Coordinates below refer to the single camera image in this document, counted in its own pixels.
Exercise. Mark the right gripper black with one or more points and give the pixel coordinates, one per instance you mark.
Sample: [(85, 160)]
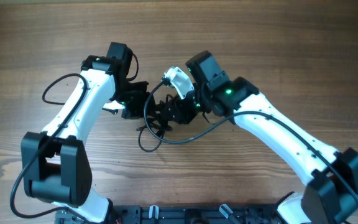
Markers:
[(183, 115)]

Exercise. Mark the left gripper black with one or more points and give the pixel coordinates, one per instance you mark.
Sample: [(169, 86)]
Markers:
[(138, 111)]

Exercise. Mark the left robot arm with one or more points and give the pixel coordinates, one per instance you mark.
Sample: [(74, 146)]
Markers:
[(55, 167)]

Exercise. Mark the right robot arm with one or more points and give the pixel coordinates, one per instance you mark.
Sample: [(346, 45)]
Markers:
[(330, 177)]

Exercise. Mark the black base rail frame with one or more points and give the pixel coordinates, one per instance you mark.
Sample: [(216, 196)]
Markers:
[(197, 214)]

